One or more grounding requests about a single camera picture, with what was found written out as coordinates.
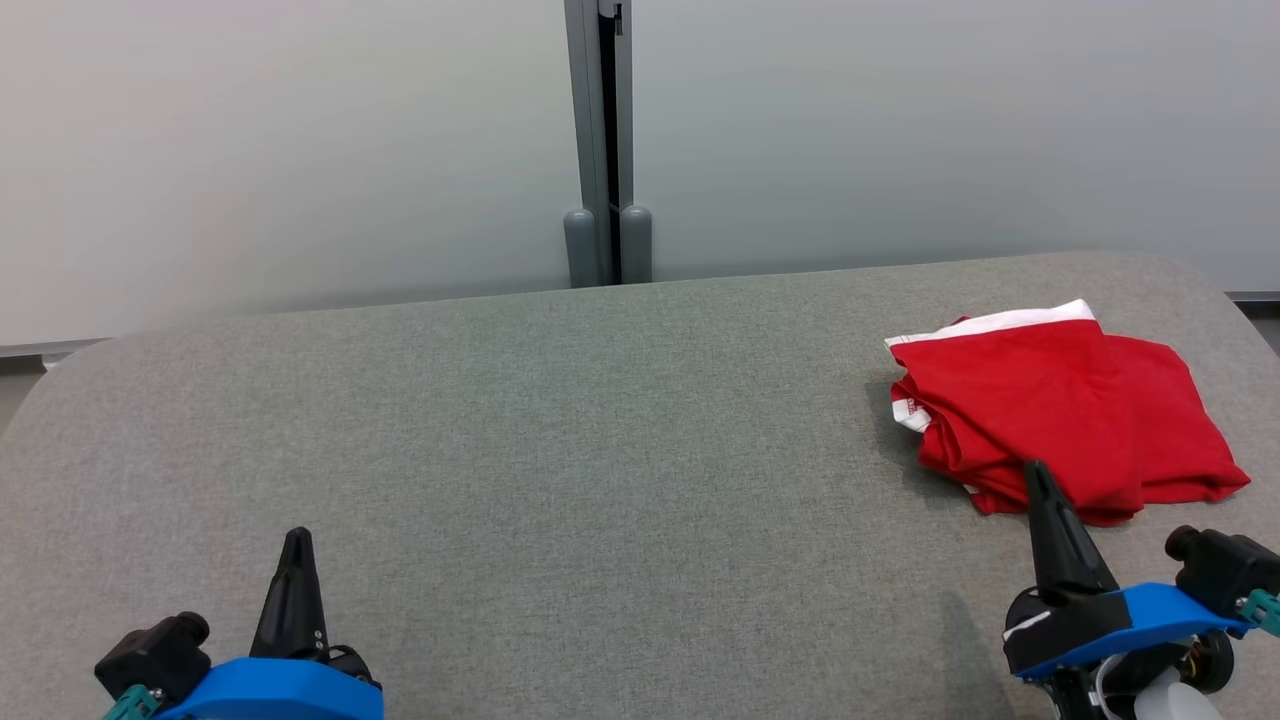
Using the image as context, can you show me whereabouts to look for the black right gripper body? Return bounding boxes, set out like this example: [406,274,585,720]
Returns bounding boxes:
[1003,588,1136,679]

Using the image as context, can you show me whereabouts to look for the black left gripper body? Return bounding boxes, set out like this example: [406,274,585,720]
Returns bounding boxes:
[325,645,382,693]

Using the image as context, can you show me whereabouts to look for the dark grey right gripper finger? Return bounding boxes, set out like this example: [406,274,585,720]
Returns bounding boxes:
[1022,460,1121,606]

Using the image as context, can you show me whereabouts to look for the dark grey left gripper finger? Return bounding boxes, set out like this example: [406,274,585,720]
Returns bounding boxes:
[250,527,331,661]

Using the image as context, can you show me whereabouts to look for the red basketball jersey white sleeves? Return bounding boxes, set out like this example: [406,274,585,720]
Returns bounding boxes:
[890,335,1252,516]

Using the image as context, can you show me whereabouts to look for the blue left camera mount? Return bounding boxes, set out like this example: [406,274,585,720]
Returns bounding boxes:
[150,655,386,720]

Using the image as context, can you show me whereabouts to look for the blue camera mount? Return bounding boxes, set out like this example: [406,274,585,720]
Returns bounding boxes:
[150,655,386,720]
[1015,583,1251,683]

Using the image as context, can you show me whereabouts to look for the blue right camera mount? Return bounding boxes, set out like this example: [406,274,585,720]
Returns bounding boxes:
[1015,583,1251,683]

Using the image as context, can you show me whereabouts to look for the grey partition post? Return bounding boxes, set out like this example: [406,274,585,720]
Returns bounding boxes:
[612,0,654,286]
[563,0,613,289]

